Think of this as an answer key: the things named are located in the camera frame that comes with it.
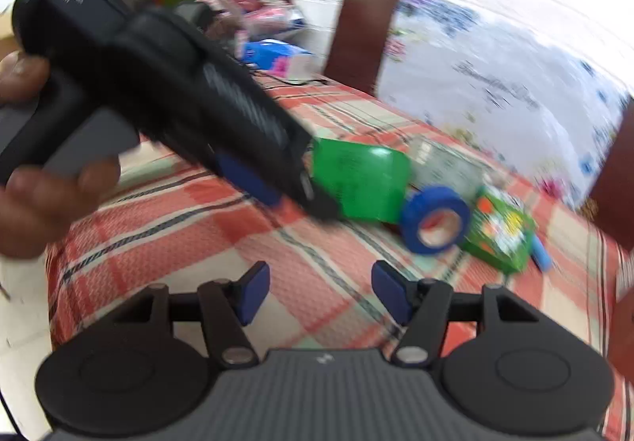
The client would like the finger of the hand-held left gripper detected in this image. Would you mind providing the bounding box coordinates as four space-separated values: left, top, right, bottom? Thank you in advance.
213 151 284 209
282 171 345 224

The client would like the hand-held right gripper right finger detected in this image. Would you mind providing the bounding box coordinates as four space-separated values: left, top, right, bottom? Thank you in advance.
371 260 540 368

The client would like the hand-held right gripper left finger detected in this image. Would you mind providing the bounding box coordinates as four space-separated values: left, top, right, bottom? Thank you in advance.
99 261 271 368

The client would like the green white snack packet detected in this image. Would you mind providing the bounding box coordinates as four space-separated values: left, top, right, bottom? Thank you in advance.
311 138 412 224

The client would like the blue tape roll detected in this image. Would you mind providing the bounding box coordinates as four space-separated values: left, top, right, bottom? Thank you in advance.
400 186 471 254

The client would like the small green carton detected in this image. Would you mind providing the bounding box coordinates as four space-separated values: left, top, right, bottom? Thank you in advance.
460 186 538 273

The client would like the clear tape roll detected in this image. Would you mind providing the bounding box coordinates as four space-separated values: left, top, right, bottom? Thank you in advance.
409 134 489 197

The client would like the black marker with blue cap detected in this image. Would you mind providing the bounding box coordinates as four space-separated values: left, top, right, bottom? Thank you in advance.
530 233 553 272

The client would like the person's left hand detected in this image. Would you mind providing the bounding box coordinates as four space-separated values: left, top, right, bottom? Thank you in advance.
0 50 122 260

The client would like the red green plaid tablecloth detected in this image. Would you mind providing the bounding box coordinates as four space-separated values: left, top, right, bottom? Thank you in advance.
44 72 634 441

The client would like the pink plastic bag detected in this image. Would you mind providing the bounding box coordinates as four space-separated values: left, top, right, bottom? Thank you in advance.
198 0 305 50

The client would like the blue tissue pack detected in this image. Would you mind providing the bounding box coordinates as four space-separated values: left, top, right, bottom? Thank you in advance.
240 39 318 82

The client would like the floral plastic sheet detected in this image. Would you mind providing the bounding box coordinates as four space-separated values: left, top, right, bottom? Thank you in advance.
376 0 632 209

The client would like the black cable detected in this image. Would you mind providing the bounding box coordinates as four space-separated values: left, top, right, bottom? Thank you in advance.
248 69 328 86

